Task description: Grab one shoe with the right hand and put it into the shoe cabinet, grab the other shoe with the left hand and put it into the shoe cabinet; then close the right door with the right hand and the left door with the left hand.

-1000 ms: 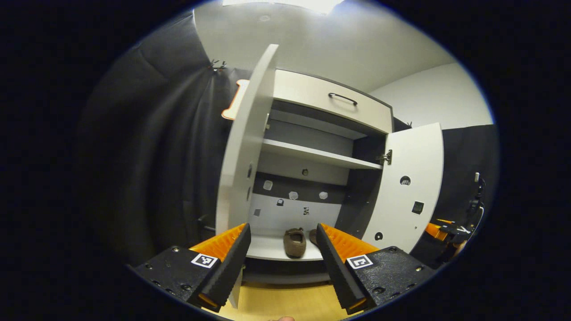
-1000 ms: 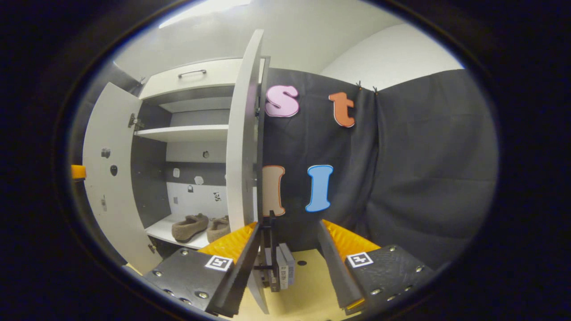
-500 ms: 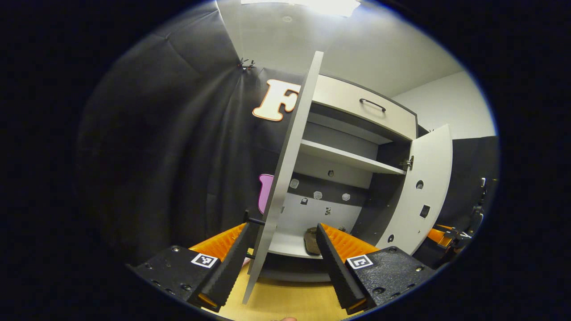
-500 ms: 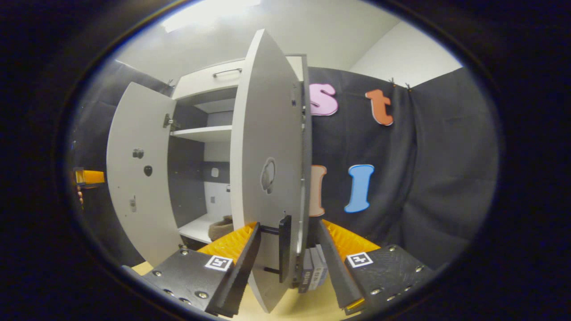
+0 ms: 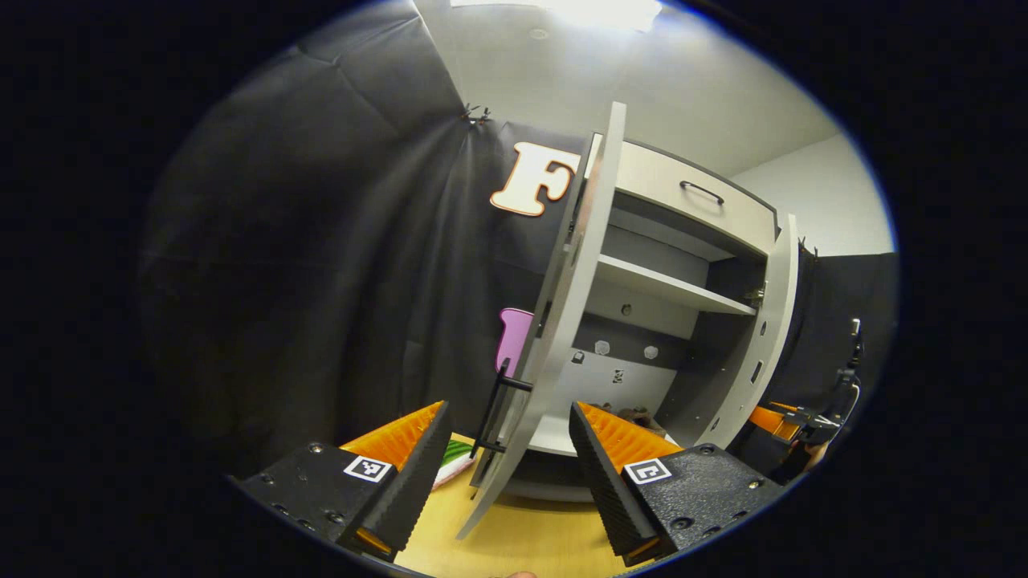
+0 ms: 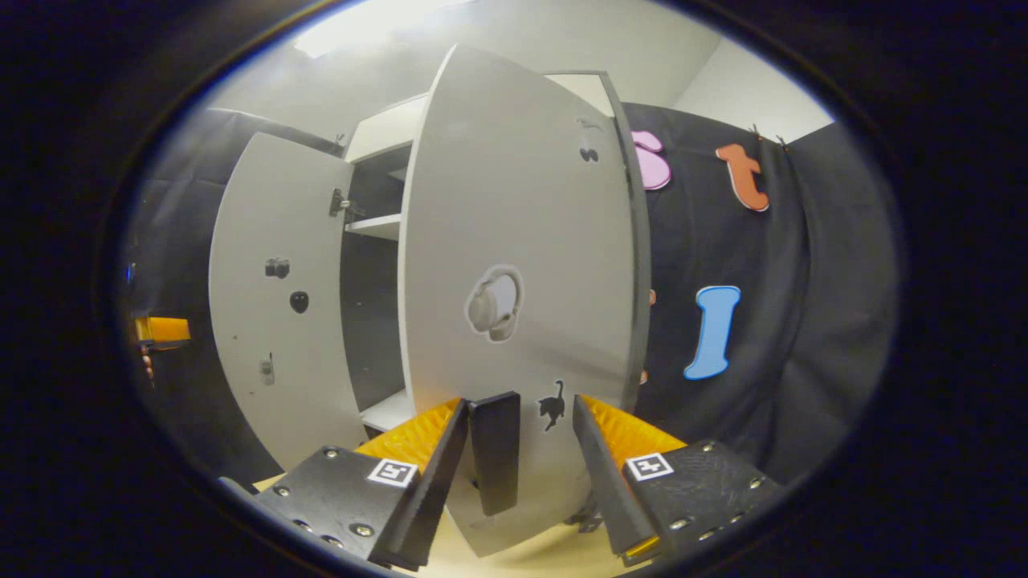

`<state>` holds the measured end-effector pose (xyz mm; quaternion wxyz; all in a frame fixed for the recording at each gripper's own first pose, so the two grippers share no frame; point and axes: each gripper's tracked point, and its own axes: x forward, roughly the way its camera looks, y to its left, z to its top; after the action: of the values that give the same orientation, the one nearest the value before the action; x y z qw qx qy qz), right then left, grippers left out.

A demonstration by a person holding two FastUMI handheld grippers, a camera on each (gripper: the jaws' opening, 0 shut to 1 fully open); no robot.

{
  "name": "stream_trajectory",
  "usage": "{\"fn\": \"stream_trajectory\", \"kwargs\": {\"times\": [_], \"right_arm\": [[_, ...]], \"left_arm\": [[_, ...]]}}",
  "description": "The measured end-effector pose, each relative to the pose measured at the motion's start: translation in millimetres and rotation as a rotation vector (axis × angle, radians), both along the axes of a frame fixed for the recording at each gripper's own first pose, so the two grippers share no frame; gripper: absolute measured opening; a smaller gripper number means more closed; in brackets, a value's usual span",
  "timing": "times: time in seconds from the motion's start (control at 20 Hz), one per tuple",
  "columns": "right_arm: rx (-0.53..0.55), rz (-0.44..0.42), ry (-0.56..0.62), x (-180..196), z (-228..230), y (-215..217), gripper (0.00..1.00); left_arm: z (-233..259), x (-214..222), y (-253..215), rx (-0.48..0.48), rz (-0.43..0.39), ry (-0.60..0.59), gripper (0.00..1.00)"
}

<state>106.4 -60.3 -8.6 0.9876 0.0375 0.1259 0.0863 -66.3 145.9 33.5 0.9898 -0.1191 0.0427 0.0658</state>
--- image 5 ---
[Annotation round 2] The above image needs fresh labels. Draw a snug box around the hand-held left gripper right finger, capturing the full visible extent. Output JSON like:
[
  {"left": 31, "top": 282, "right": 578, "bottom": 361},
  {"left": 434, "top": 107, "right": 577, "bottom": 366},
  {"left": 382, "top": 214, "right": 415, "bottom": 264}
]
[{"left": 569, "top": 401, "right": 786, "bottom": 568}]

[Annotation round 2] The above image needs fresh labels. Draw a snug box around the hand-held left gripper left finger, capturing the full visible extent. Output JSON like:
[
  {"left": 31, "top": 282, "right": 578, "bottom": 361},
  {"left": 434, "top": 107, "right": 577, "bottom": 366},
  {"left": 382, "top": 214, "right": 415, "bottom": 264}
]
[{"left": 237, "top": 400, "right": 453, "bottom": 563}]

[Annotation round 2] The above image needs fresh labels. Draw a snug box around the white cabinet door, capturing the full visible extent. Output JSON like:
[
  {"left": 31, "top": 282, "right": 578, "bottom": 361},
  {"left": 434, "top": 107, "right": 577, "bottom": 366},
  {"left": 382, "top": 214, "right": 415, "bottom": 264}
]
[
  {"left": 697, "top": 213, "right": 801, "bottom": 450},
  {"left": 456, "top": 102, "right": 628, "bottom": 541}
]

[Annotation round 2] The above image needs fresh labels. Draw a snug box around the white shoe cabinet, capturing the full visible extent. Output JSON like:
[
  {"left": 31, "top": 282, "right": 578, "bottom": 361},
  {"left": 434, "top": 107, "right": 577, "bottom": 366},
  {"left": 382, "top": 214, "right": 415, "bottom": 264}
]
[{"left": 554, "top": 132, "right": 802, "bottom": 503}]

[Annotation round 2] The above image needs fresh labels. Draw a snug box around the white cabinet drawer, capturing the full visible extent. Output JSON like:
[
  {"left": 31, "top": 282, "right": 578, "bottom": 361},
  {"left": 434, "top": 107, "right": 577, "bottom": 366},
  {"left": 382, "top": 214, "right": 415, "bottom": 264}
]
[{"left": 593, "top": 138, "right": 780, "bottom": 259}]

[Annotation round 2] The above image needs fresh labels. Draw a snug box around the watermelon slice decoration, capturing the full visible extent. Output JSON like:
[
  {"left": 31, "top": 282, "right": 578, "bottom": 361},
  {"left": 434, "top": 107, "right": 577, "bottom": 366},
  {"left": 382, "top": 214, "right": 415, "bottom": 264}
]
[{"left": 431, "top": 438, "right": 477, "bottom": 493}]

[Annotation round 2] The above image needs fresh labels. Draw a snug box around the black door bar handle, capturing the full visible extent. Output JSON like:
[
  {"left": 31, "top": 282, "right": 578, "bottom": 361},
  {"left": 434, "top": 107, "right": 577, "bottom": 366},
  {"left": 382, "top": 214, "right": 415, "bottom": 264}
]
[{"left": 471, "top": 358, "right": 534, "bottom": 460}]

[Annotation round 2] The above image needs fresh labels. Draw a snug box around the black drawer handle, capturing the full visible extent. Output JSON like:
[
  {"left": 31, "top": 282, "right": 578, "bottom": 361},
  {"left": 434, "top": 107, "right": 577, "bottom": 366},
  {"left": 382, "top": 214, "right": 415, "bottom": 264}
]
[{"left": 679, "top": 180, "right": 726, "bottom": 206}]

